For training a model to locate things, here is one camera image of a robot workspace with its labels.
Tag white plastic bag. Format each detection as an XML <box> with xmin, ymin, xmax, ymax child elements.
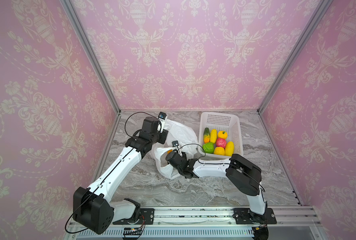
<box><xmin>150</xmin><ymin>120</ymin><xmax>199</xmax><ymax>180</ymax></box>

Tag green pepper toy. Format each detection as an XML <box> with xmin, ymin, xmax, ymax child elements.
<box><xmin>203</xmin><ymin>142</ymin><xmax>215</xmax><ymax>154</ymax></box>

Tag green yellow mango toy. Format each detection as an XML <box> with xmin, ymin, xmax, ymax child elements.
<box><xmin>203</xmin><ymin>128</ymin><xmax>211</xmax><ymax>144</ymax></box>

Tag red fruit toy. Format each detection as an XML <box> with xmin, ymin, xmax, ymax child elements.
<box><xmin>216</xmin><ymin>138</ymin><xmax>227</xmax><ymax>148</ymax></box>

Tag yellow banana toy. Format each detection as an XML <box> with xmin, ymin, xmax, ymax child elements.
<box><xmin>210</xmin><ymin>129</ymin><xmax>218</xmax><ymax>144</ymax></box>

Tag yellow bell pepper toy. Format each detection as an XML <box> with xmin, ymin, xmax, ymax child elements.
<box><xmin>218</xmin><ymin>131</ymin><xmax>228</xmax><ymax>140</ymax></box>

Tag yellow lemon toy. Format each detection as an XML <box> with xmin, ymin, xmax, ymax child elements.
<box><xmin>214</xmin><ymin>147</ymin><xmax>225</xmax><ymax>156</ymax></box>

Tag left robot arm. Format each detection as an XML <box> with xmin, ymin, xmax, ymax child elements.
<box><xmin>70</xmin><ymin>112</ymin><xmax>168</xmax><ymax>235</ymax></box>

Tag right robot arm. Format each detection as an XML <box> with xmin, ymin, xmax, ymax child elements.
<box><xmin>166</xmin><ymin>150</ymin><xmax>268</xmax><ymax>225</ymax></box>

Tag white vent grille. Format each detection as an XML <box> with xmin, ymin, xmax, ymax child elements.
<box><xmin>76</xmin><ymin>226</ymin><xmax>254</xmax><ymax>240</ymax></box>

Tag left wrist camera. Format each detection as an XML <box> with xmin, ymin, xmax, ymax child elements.
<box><xmin>158</xmin><ymin>112</ymin><xmax>167</xmax><ymax>133</ymax></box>

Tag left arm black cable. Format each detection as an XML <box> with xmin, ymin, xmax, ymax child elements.
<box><xmin>64</xmin><ymin>111</ymin><xmax>160</xmax><ymax>234</ymax></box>

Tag aluminium front rail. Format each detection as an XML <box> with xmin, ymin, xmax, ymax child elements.
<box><xmin>147</xmin><ymin>205</ymin><xmax>322</xmax><ymax>227</ymax></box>

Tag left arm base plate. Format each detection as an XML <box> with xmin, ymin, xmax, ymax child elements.
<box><xmin>113</xmin><ymin>208</ymin><xmax>155</xmax><ymax>225</ymax></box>

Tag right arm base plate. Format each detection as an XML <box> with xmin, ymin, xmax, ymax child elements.
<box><xmin>233</xmin><ymin>208</ymin><xmax>277</xmax><ymax>225</ymax></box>

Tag left aluminium corner post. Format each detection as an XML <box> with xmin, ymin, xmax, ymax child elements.
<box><xmin>60</xmin><ymin>0</ymin><xmax>121</xmax><ymax>115</ymax></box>

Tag aluminium corner post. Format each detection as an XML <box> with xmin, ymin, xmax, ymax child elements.
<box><xmin>60</xmin><ymin>0</ymin><xmax>121</xmax><ymax>115</ymax></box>
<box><xmin>257</xmin><ymin>0</ymin><xmax>333</xmax><ymax>116</ymax></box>

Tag right aluminium corner post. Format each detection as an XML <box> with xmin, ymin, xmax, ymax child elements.
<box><xmin>257</xmin><ymin>0</ymin><xmax>333</xmax><ymax>116</ymax></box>

